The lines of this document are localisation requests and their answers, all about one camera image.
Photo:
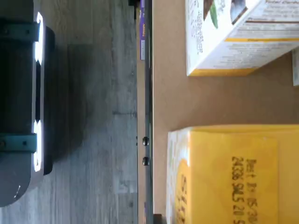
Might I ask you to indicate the black metal shelf rack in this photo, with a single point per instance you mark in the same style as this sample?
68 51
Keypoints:
147 93

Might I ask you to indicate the Simple Mills mint chocolate box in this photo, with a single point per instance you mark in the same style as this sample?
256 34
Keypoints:
222 35

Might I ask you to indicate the black rack bolt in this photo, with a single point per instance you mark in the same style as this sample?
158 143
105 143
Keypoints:
146 141
146 161

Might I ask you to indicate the grey mobile robot base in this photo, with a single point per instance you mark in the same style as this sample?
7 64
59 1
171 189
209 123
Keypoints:
18 93

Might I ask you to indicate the wooden shelf board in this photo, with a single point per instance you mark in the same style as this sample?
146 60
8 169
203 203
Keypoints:
210 100

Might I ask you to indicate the purple Annie's box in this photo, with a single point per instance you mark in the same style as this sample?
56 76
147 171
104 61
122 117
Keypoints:
142 28

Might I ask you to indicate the small white yellow-label Simple Mills box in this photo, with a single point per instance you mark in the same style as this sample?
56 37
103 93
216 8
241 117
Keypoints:
233 175

